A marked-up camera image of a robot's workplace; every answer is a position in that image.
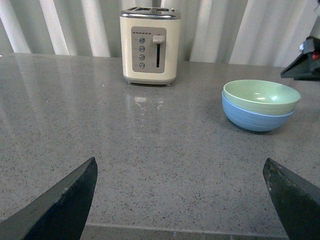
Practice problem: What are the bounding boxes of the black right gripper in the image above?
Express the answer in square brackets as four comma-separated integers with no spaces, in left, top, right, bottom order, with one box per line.
[280,36,320,81]

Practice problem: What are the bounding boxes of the light blue bowl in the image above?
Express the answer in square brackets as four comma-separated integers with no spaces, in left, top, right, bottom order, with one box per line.
[221,91,295,132]

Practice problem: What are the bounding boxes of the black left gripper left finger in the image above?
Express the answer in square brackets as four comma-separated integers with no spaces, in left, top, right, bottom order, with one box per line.
[0,157,98,240]

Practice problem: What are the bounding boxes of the cream toaster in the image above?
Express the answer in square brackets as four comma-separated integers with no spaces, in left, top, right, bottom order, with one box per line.
[119,6,181,86]

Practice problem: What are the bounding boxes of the light green bowl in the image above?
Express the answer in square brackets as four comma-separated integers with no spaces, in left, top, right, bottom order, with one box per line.
[223,79,301,116]

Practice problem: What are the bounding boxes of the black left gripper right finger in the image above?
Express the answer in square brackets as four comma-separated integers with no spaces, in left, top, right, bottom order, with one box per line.
[262,158,320,240]

